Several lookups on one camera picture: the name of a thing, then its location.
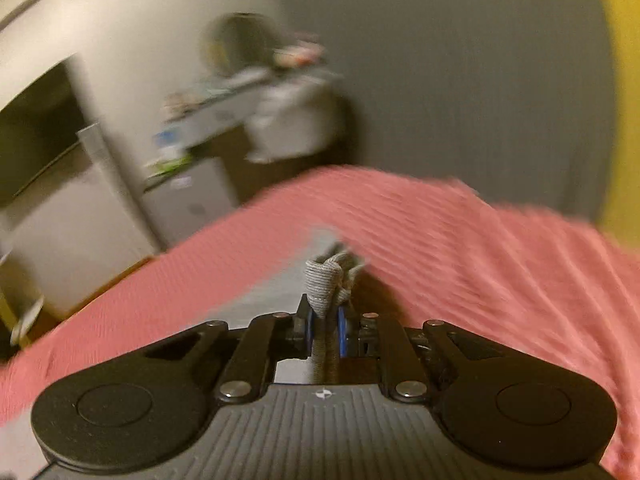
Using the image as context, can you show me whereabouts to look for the grey sweatpants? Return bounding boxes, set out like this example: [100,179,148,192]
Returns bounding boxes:
[219,228,367,386]

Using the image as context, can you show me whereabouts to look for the pink ribbed bedspread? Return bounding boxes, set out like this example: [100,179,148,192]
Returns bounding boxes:
[1,168,639,479]

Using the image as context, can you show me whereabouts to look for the grey drawer cabinet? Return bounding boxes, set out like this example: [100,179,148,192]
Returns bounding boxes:
[142,158,239,248]

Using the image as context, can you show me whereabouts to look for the blue white box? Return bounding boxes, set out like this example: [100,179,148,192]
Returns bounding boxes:
[153,129,184,162]

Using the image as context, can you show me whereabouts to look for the grey upholstered chair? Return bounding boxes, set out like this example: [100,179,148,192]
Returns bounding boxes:
[245,76,343,164]

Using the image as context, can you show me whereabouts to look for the grey vanity desk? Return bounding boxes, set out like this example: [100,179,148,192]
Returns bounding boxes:
[162,66,346,201]

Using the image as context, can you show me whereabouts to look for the yellow round side table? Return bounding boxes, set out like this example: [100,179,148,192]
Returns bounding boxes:
[1,290,48,349]

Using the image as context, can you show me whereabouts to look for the grey curtain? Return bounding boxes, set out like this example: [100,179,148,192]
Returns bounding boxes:
[280,0,616,220]

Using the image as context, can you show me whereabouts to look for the round vanity mirror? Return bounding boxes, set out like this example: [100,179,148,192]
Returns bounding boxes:
[200,12,283,78]

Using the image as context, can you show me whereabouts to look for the wall mounted television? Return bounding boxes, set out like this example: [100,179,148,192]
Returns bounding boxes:
[0,62,89,206]

